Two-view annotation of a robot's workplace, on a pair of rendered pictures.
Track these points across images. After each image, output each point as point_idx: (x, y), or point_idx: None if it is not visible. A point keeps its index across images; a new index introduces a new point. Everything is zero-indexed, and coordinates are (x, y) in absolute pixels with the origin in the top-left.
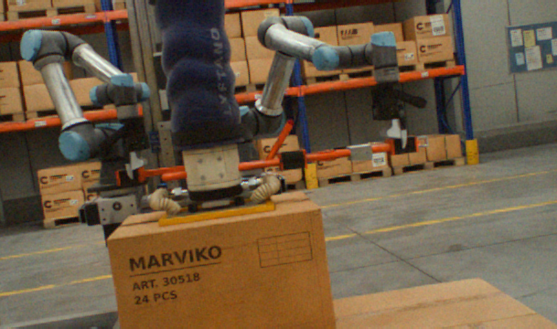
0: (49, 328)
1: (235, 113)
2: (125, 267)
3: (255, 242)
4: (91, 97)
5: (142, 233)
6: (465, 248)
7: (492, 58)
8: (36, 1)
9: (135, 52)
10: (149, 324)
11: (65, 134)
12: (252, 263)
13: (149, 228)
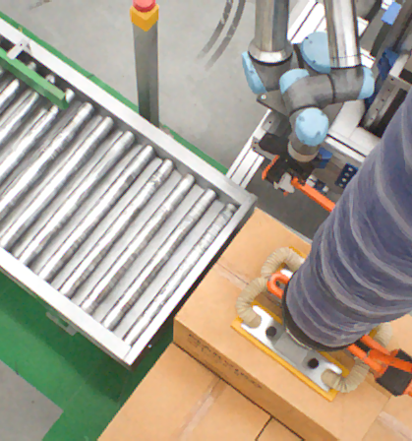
0: (178, 161)
1: (351, 342)
2: (185, 332)
3: (290, 409)
4: (279, 84)
5: (204, 336)
6: None
7: None
8: None
9: None
10: (194, 348)
11: (246, 66)
12: (282, 407)
13: (223, 317)
